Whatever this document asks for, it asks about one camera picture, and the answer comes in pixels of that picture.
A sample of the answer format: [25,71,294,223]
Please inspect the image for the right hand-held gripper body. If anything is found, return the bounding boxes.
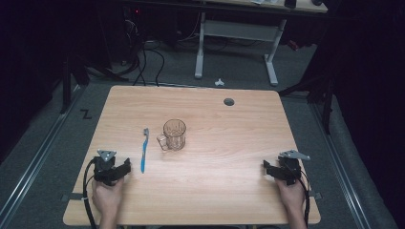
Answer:
[276,149,311,187]

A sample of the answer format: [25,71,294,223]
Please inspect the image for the person's right hand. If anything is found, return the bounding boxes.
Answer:
[274,177,308,215]

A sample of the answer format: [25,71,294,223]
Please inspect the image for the metal floor rail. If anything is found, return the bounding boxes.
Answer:
[0,85,84,225]
[309,102,373,229]

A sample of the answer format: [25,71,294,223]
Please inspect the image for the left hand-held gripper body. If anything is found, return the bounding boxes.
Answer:
[93,149,126,187]

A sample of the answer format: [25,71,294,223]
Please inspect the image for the white-legged desk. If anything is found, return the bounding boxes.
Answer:
[127,0,329,88]

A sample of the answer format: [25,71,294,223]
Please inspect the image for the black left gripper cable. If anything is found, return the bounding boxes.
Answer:
[82,157,98,229]

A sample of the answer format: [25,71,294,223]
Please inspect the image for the person's left hand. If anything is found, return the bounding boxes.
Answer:
[91,177,125,219]

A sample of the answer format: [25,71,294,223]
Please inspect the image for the blue toothbrush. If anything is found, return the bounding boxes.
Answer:
[139,127,150,175]

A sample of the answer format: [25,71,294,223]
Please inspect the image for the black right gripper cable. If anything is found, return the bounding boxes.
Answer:
[297,170,311,227]

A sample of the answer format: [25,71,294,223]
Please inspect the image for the black floor cables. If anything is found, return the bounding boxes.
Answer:
[111,37,166,88]

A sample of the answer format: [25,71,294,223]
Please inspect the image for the dark computer tower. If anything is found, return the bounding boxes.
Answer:
[120,5,146,66]

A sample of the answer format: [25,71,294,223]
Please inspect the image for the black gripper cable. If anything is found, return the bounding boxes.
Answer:
[82,157,98,229]
[297,170,311,227]

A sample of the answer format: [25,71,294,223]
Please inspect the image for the black metal stand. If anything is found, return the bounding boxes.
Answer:
[59,52,92,115]
[278,71,336,135]

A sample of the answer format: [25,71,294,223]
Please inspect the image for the clear glass cup with handle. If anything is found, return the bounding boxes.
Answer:
[156,118,187,153]

